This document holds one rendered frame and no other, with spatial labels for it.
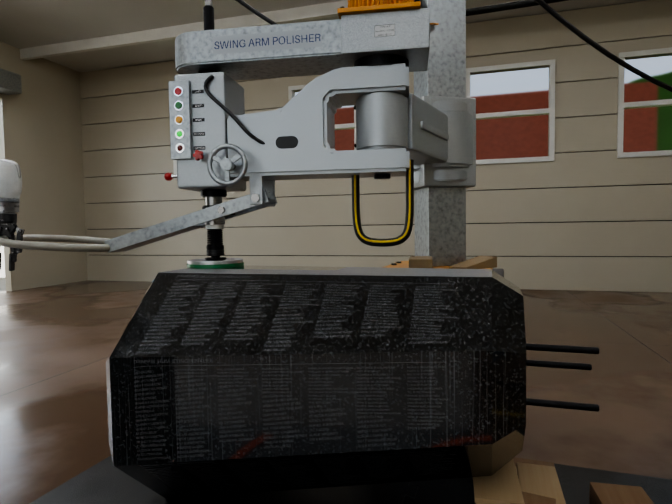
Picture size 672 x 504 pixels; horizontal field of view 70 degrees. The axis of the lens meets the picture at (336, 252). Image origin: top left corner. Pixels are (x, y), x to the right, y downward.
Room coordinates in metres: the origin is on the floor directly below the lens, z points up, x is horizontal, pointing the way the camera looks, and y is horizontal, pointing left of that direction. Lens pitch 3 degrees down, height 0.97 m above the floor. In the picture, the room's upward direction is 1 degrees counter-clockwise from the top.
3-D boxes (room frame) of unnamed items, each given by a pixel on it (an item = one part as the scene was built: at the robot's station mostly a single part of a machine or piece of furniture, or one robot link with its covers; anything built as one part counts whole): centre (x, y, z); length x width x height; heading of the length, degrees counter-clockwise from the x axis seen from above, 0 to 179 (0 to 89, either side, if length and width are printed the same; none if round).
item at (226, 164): (1.75, 0.38, 1.20); 0.15 x 0.10 x 0.15; 81
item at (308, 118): (1.81, 0.09, 1.30); 0.74 x 0.23 x 0.49; 81
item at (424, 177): (2.34, -0.51, 1.35); 0.35 x 0.35 x 0.41
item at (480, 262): (2.13, -0.61, 0.80); 0.20 x 0.10 x 0.05; 122
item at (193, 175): (1.87, 0.40, 1.32); 0.36 x 0.22 x 0.45; 81
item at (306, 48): (1.83, 0.13, 1.62); 0.96 x 0.25 x 0.17; 81
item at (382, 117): (1.78, -0.17, 1.34); 0.19 x 0.19 x 0.20
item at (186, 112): (1.78, 0.56, 1.37); 0.08 x 0.03 x 0.28; 81
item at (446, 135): (2.17, -0.41, 1.36); 0.74 x 0.34 x 0.25; 149
